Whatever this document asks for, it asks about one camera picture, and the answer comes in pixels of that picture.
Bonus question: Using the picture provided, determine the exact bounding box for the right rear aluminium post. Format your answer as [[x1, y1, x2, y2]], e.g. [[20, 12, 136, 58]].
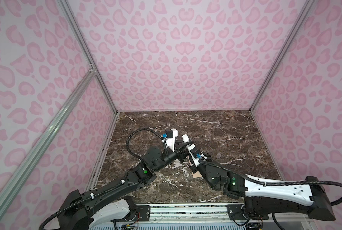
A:
[[249, 0, 317, 114]]

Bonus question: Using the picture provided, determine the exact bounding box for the aluminium post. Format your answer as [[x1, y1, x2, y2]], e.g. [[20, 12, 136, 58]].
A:
[[57, 0, 118, 115], [249, 0, 317, 114]]

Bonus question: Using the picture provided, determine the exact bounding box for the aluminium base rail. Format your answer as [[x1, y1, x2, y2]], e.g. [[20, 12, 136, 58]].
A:
[[131, 203, 317, 230]]

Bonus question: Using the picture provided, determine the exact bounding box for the left rear aluminium post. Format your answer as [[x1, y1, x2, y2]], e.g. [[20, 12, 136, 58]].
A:
[[57, 0, 118, 115]]

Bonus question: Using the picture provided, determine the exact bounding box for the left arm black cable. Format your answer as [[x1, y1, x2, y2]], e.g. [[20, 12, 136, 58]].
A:
[[38, 127, 169, 230]]

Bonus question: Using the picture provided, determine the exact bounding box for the pink envelope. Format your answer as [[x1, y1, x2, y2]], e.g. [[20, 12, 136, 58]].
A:
[[192, 171, 202, 179]]

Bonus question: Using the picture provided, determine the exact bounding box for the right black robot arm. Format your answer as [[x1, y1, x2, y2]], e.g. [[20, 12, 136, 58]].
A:
[[191, 159, 336, 221]]

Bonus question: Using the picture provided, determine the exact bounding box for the white glue stick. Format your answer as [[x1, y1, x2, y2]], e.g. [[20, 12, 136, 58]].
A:
[[182, 134, 190, 145]]

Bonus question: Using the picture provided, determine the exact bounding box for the aluminium frame diagonal bar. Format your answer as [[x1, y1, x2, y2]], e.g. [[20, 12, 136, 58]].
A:
[[0, 69, 97, 220]]

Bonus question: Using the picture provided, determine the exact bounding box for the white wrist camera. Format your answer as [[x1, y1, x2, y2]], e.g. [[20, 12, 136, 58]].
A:
[[187, 144, 207, 167], [161, 128, 178, 152]]

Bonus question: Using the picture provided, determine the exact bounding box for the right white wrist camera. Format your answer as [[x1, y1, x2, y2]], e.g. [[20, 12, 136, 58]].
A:
[[187, 144, 207, 167]]

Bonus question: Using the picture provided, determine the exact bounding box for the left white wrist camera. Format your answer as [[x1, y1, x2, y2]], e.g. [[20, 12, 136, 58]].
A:
[[161, 128, 178, 152]]

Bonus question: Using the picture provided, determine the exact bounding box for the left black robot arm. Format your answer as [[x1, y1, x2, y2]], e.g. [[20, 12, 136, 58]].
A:
[[57, 147, 187, 230]]

